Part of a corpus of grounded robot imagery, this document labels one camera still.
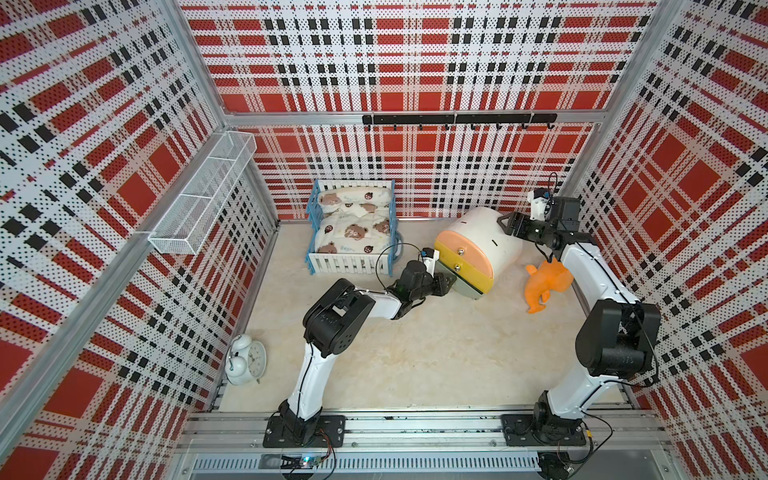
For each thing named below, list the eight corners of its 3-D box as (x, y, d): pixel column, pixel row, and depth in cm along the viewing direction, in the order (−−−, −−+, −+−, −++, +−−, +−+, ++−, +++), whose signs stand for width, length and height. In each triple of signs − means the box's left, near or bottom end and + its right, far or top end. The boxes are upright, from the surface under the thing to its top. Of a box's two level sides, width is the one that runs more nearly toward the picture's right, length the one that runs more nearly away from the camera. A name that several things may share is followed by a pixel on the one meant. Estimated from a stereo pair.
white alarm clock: (240, 388, 82) (218, 374, 73) (252, 351, 89) (234, 334, 79) (260, 388, 82) (242, 374, 73) (271, 351, 89) (255, 334, 79)
